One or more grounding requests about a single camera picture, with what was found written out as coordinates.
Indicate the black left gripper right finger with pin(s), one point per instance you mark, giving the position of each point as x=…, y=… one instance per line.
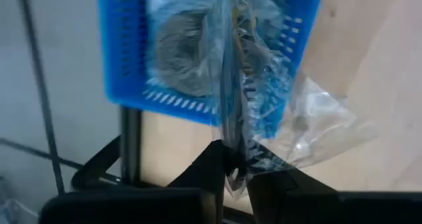
x=270, y=178

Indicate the bagged black round sponge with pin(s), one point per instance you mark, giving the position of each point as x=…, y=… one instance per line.
x=181, y=52
x=313, y=125

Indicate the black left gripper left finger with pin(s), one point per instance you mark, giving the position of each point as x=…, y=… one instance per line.
x=211, y=164

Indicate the black aluminium table frame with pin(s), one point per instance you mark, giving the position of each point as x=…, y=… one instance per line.
x=130, y=145

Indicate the blue plastic basket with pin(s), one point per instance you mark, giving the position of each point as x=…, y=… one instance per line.
x=125, y=69

